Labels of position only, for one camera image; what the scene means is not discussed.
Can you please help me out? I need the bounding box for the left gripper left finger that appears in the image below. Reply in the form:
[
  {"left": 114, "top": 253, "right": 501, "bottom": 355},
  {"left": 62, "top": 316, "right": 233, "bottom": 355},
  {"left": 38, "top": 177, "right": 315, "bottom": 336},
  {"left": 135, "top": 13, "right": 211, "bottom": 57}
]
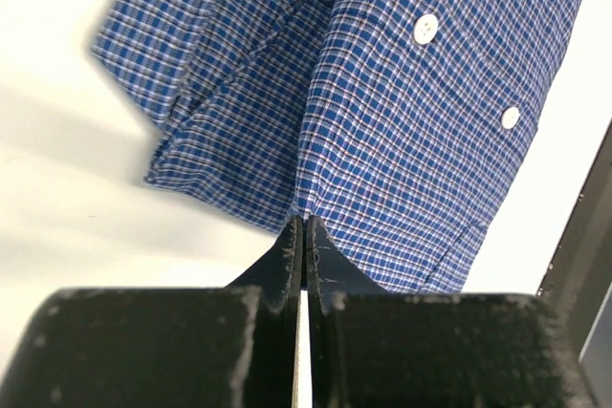
[{"left": 1, "top": 217, "right": 303, "bottom": 407}]

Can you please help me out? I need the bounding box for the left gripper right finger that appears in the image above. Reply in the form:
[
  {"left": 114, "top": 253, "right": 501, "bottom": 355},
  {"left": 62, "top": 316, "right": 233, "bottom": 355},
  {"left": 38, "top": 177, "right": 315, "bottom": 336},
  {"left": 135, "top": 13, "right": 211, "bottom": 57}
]
[{"left": 304, "top": 217, "right": 596, "bottom": 407}]

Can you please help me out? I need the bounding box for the blue checkered long sleeve shirt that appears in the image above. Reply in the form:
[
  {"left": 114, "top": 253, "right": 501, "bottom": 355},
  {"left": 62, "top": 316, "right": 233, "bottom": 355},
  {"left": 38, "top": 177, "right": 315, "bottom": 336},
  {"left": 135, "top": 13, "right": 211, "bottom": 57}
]
[{"left": 92, "top": 0, "right": 581, "bottom": 292}]

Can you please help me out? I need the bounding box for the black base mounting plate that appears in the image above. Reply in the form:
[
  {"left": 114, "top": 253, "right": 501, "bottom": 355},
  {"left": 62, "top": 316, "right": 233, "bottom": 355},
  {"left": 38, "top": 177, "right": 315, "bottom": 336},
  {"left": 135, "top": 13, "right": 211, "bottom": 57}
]
[{"left": 535, "top": 130, "right": 611, "bottom": 373}]

